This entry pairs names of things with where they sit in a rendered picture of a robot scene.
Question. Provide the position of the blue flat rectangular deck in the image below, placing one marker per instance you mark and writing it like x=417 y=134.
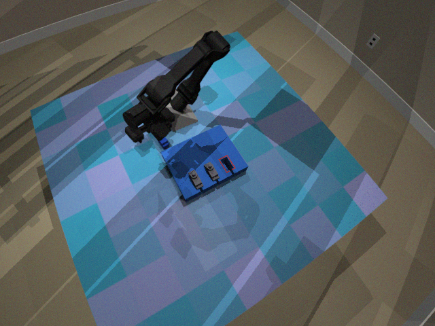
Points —
x=203 y=162

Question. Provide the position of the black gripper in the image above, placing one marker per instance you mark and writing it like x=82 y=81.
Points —
x=137 y=134

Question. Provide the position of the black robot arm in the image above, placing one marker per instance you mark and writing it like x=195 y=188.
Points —
x=199 y=59

